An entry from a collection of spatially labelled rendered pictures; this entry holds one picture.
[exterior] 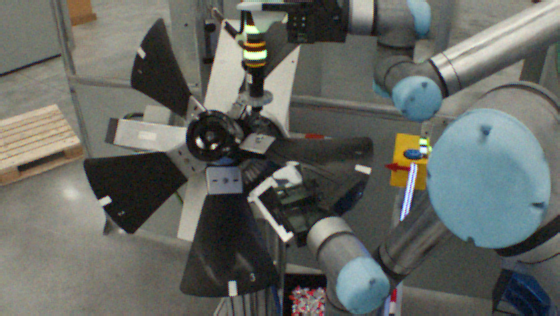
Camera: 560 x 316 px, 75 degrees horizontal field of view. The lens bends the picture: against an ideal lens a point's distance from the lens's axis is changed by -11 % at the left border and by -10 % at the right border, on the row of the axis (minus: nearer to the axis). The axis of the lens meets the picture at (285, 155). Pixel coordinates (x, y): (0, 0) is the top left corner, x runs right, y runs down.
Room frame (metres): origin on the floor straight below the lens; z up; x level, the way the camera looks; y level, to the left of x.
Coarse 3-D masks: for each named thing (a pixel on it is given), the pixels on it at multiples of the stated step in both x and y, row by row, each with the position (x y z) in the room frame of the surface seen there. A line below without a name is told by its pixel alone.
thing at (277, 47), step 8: (280, 24) 0.98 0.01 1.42; (264, 32) 1.01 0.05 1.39; (272, 32) 0.98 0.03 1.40; (280, 32) 0.95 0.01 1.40; (264, 40) 0.98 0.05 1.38; (272, 40) 0.95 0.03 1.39; (280, 40) 0.92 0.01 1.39; (296, 40) 0.89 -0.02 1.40; (304, 40) 0.88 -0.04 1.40; (272, 48) 0.92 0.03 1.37; (280, 48) 0.90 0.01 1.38; (288, 48) 0.88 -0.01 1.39; (296, 48) 0.87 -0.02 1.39; (272, 56) 0.90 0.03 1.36; (280, 56) 0.88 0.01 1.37; (272, 64) 0.87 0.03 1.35; (240, 88) 0.91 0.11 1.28
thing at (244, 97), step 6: (246, 66) 0.81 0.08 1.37; (246, 72) 0.82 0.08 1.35; (246, 78) 0.82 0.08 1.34; (246, 84) 0.82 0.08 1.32; (246, 90) 0.82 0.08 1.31; (264, 90) 0.82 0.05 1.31; (240, 96) 0.79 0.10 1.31; (246, 96) 0.79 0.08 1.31; (264, 96) 0.79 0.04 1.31; (270, 96) 0.79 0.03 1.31; (246, 102) 0.77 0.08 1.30; (252, 102) 0.77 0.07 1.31; (258, 102) 0.77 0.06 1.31; (264, 102) 0.77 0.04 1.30; (270, 102) 0.78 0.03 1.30
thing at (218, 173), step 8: (208, 168) 0.76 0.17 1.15; (216, 168) 0.77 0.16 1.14; (224, 168) 0.78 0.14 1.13; (232, 168) 0.79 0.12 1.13; (208, 176) 0.74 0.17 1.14; (216, 176) 0.76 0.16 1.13; (224, 176) 0.77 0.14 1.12; (232, 176) 0.78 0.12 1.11; (240, 176) 0.79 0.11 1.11; (208, 184) 0.73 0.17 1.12; (216, 184) 0.74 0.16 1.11; (224, 184) 0.75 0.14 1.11; (232, 184) 0.76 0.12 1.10; (240, 184) 0.77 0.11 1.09; (208, 192) 0.72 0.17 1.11; (216, 192) 0.73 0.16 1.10; (224, 192) 0.74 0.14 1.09; (232, 192) 0.75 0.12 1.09; (240, 192) 0.76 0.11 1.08
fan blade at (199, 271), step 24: (216, 216) 0.69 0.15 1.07; (240, 216) 0.71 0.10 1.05; (216, 240) 0.65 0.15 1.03; (240, 240) 0.67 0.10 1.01; (192, 264) 0.60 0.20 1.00; (216, 264) 0.61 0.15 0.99; (240, 264) 0.63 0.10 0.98; (264, 264) 0.65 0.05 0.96; (192, 288) 0.57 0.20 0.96; (216, 288) 0.58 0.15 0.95; (240, 288) 0.59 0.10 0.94; (264, 288) 0.61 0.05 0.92
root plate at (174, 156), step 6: (180, 144) 0.81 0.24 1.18; (174, 150) 0.80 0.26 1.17; (180, 150) 0.81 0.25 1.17; (186, 150) 0.81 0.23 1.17; (174, 156) 0.80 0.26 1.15; (180, 156) 0.81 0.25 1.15; (186, 156) 0.81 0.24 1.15; (192, 156) 0.81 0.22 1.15; (174, 162) 0.80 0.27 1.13; (180, 162) 0.81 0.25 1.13; (192, 162) 0.81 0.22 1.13; (198, 162) 0.82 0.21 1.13; (204, 162) 0.82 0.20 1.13; (180, 168) 0.81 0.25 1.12; (186, 168) 0.81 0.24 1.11; (198, 168) 0.82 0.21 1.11; (186, 174) 0.81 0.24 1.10; (192, 174) 0.81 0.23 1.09
